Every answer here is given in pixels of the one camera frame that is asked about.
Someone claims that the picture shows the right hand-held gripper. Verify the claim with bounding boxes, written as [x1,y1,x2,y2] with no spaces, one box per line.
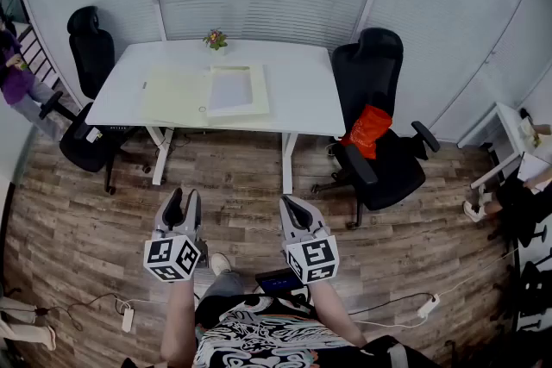
[279,195,341,286]

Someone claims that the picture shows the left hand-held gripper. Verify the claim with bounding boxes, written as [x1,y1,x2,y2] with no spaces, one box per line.
[143,187,210,283]

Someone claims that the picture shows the pale yellow folder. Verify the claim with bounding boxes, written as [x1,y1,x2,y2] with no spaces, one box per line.
[140,63,271,128]

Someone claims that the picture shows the person's right forearm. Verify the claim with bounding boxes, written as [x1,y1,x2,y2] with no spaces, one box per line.
[307,279,368,349]

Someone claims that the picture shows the person's left forearm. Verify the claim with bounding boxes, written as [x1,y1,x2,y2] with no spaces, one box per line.
[160,278,198,368]

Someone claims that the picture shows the person's white shoe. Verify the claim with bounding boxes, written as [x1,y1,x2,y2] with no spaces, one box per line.
[210,253,233,278]

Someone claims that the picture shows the black device with blue screen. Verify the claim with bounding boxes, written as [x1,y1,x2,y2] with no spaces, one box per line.
[254,269,308,296]

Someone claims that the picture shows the person's leg in jeans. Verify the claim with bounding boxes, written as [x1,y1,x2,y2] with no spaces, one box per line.
[198,270,247,303]

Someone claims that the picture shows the orange plastic bag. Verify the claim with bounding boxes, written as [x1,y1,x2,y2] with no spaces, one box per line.
[339,103,394,161]

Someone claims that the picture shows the black printed t-shirt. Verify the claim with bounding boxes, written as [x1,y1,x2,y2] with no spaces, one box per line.
[122,292,436,368]

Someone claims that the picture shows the white paper sheets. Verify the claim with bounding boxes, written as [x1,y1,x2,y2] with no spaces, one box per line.
[208,71,254,109]

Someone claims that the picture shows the white desk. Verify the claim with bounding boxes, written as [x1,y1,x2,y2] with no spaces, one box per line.
[85,39,347,196]

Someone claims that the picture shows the black office chair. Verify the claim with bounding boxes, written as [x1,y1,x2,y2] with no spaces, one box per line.
[310,27,442,230]
[38,5,153,196]

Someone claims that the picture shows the small potted flower plant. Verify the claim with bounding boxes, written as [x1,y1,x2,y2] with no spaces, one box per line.
[202,28,229,56]

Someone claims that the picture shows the white side table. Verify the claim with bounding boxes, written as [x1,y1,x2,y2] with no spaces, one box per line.
[456,102,552,190]

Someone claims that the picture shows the black stool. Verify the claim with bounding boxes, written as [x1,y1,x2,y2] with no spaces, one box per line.
[516,222,552,334]

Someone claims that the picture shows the small green table plant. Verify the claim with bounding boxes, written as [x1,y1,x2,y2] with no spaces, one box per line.
[518,118,543,148]

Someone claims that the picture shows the black floor cable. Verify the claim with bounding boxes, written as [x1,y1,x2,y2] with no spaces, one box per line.
[41,292,131,332]
[348,291,435,316]

